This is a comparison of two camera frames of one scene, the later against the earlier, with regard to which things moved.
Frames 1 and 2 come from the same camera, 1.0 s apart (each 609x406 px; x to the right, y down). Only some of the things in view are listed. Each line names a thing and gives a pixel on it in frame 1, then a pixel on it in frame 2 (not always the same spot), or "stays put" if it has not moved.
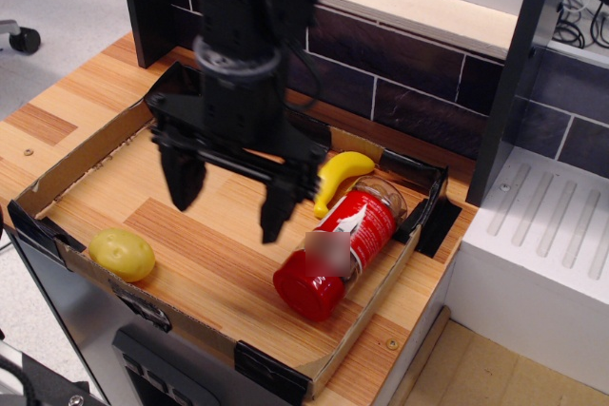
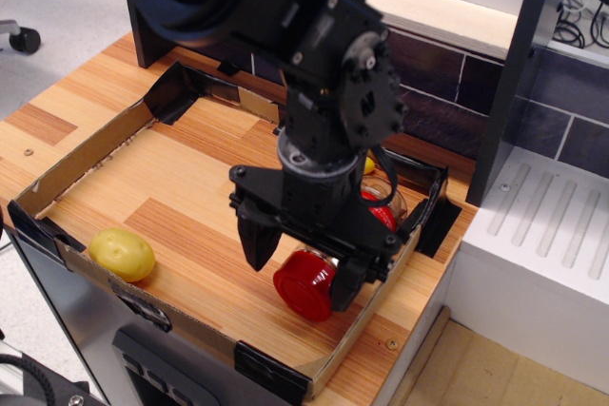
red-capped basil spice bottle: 349,236 stays put
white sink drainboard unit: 532,272 stays put
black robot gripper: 233,108 -> 316,196
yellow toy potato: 128,256 stays put
